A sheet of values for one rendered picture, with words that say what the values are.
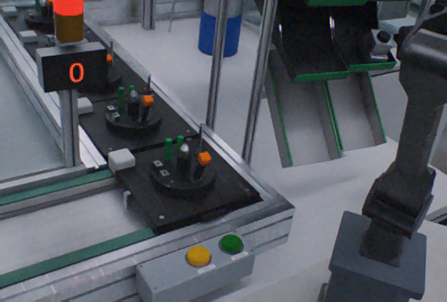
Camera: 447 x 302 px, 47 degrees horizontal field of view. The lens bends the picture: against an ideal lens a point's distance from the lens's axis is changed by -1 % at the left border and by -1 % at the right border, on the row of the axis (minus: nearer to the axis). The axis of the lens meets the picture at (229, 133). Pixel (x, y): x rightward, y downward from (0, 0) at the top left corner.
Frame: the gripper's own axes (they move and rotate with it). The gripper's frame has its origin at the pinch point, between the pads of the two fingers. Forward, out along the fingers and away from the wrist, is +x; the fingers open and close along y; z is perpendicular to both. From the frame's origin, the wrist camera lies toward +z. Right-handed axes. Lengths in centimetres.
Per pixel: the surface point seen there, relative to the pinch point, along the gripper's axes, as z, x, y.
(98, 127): -25, 42, 55
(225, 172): -30.5, 18.9, 32.5
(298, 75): -8.0, 10.0, 20.9
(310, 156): -28.2, 15.0, 13.4
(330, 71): -8.3, 12.9, 11.3
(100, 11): -6, 137, 37
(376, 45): -3.2, 12.2, 0.2
